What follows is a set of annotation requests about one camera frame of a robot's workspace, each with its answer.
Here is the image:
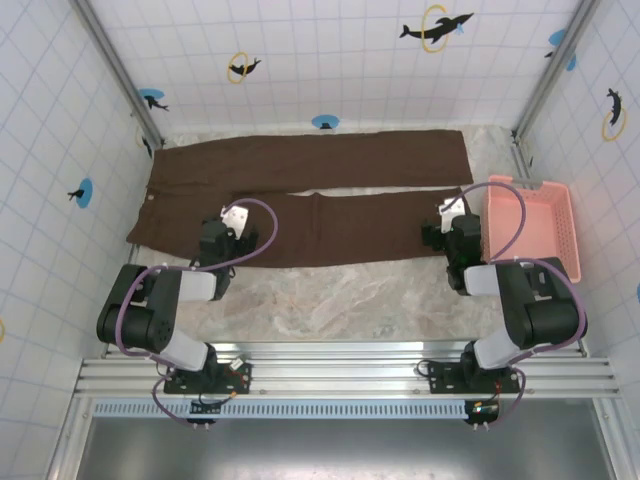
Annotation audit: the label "purple camera cable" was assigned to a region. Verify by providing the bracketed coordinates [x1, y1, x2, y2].
[443, 181, 528, 264]
[192, 197, 279, 274]

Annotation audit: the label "pink plastic basket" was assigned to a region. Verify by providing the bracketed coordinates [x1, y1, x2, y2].
[480, 174, 583, 287]

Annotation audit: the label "dolphin yellow ring sticker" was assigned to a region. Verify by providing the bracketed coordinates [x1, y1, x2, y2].
[227, 51, 263, 85]
[601, 87, 628, 143]

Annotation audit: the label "aluminium mounting rail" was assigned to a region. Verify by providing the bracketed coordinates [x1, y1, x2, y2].
[73, 341, 622, 400]

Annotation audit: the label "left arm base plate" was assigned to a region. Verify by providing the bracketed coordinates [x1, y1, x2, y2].
[163, 360, 254, 397]

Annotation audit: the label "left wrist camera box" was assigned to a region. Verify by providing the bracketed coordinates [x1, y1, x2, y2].
[220, 205, 251, 239]

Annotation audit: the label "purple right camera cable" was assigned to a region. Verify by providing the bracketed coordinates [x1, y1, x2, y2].
[443, 181, 528, 264]

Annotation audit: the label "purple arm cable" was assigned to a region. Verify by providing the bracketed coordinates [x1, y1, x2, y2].
[468, 257, 589, 429]
[114, 264, 212, 427]

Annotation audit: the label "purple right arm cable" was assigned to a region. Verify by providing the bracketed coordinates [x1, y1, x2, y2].
[468, 257, 589, 429]

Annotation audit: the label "grey metal panel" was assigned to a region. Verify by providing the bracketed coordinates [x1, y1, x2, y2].
[82, 415, 617, 480]

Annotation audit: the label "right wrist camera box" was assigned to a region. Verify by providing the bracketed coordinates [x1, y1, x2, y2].
[437, 197, 468, 219]

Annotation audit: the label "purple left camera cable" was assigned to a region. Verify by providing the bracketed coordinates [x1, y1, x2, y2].
[192, 197, 279, 274]

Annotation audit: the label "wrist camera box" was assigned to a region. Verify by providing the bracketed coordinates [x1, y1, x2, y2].
[220, 205, 251, 239]
[437, 197, 468, 219]

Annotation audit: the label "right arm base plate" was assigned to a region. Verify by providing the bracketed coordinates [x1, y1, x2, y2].
[416, 357, 522, 397]

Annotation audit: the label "slotted cable duct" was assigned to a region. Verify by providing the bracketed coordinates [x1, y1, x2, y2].
[91, 399, 502, 420]

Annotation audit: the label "brown long pants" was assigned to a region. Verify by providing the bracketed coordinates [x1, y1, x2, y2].
[124, 128, 475, 272]

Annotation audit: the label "aluminium frame post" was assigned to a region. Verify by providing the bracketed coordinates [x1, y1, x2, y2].
[513, 0, 602, 142]
[73, 0, 165, 147]

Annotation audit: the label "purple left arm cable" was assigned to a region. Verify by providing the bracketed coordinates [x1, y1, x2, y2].
[114, 264, 212, 427]

